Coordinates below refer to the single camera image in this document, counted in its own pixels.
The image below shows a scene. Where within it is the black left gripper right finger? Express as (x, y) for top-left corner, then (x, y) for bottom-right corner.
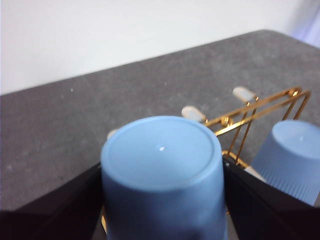
(221, 154), (320, 240)

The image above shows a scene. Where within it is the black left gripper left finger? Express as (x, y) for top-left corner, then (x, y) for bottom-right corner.
(0, 162), (104, 240)

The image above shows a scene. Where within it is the blue ribbed plastic cup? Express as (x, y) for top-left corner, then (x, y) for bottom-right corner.
(249, 119), (320, 207)
(99, 115), (230, 240)

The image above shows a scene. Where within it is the gold wire cup rack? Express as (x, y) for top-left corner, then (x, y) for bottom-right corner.
(100, 85), (312, 236)

